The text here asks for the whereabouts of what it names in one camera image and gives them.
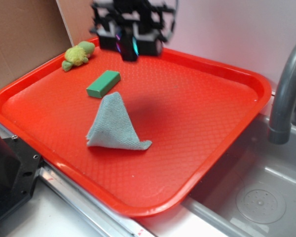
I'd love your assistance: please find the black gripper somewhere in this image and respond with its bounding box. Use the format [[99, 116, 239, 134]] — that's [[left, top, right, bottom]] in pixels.
[[90, 0, 179, 56]]

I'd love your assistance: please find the green plush toy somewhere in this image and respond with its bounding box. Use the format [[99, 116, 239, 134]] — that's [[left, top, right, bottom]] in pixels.
[[62, 41, 95, 72]]

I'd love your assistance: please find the green rectangular block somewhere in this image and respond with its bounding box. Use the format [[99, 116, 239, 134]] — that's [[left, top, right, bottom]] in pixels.
[[86, 70, 121, 98]]

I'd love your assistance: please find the light blue cloth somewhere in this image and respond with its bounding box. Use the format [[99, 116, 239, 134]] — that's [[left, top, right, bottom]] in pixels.
[[86, 92, 152, 151]]

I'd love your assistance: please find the red plastic tray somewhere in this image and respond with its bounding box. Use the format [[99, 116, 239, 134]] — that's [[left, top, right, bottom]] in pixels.
[[0, 47, 271, 217]]

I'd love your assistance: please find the brown cardboard panel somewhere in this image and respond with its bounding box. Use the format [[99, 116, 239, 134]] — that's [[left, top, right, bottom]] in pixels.
[[0, 0, 93, 89]]

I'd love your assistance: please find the grey faucet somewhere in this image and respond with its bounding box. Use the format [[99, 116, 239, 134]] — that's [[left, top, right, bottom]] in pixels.
[[267, 45, 296, 145]]

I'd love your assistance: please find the grey sink basin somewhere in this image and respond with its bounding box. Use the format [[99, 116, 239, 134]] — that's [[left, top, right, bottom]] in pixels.
[[183, 116, 296, 237]]

